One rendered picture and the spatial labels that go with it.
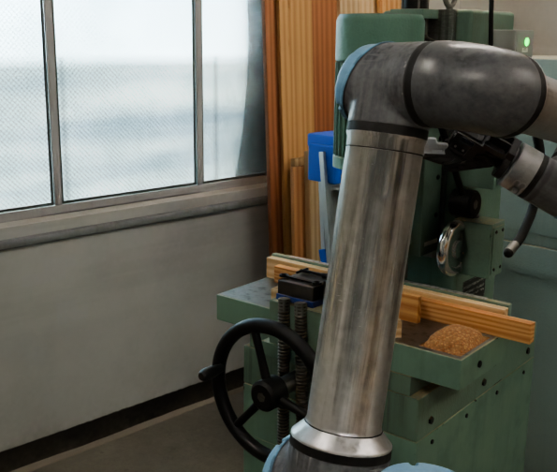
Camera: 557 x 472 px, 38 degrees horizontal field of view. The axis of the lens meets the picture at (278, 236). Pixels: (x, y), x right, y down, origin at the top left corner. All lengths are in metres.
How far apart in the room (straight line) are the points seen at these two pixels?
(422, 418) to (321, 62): 2.05
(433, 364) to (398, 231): 0.46
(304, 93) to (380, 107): 2.15
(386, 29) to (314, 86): 1.76
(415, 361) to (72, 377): 1.70
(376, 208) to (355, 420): 0.30
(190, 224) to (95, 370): 0.65
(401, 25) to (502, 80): 0.56
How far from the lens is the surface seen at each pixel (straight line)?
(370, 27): 1.62
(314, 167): 2.64
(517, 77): 1.11
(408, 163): 1.14
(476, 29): 1.83
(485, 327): 1.66
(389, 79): 1.12
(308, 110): 3.29
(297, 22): 3.26
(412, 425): 1.62
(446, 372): 1.54
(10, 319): 2.84
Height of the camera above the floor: 1.46
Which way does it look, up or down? 14 degrees down
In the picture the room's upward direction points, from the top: 1 degrees clockwise
